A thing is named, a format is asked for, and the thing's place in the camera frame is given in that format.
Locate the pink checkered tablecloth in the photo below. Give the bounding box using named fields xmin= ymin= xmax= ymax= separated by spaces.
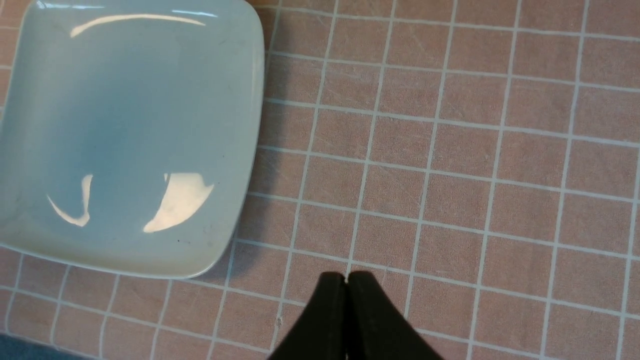
xmin=1 ymin=0 xmax=640 ymax=360

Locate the white square plate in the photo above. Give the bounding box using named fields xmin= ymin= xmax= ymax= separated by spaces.
xmin=0 ymin=0 xmax=265 ymax=280

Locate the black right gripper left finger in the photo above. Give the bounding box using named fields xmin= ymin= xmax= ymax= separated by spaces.
xmin=269 ymin=272 xmax=346 ymax=360

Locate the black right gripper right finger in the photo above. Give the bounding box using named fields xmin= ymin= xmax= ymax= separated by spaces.
xmin=346 ymin=271 xmax=443 ymax=360

